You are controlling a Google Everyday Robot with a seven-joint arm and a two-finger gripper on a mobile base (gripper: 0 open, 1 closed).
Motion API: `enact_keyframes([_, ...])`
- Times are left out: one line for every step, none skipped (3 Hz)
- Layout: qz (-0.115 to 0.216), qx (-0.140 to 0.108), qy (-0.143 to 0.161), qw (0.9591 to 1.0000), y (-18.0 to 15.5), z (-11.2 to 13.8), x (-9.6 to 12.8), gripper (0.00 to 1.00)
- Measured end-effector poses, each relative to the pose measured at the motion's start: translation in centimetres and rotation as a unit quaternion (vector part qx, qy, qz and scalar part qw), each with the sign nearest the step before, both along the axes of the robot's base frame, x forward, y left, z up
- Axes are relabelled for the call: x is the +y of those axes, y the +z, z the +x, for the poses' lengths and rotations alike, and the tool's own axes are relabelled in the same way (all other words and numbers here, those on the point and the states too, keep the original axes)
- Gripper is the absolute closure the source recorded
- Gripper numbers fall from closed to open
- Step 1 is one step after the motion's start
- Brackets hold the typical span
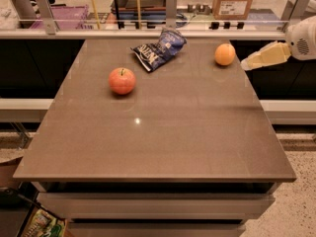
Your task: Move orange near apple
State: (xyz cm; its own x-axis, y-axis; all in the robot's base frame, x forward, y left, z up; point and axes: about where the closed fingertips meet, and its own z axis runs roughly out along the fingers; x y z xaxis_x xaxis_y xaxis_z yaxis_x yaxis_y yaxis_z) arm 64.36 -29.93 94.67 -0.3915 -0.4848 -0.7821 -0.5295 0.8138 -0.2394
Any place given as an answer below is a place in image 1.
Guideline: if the orange fruit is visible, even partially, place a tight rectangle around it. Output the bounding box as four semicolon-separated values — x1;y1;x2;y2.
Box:
214;43;236;66

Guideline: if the colourful snack box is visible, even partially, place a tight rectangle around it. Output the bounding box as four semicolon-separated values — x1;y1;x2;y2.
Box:
20;209;66;237

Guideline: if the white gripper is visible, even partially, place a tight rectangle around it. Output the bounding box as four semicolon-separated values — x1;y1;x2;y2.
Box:
241;16;316;71

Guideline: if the purple plastic crate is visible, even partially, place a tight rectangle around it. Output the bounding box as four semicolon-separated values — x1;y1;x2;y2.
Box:
31;5;88;31

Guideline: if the metal railing post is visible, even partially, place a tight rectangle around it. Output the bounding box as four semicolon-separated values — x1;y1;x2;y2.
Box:
166;0;177;28
280;0;310;25
36;0;57;35

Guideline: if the blue chip bag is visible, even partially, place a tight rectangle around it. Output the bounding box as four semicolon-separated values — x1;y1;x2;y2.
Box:
131;28;187;72

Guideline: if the red apple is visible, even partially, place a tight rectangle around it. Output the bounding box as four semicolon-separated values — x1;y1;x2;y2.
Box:
109;67;136;95

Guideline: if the brown cardboard box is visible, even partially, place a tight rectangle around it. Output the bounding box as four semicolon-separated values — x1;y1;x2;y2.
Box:
212;0;253;20

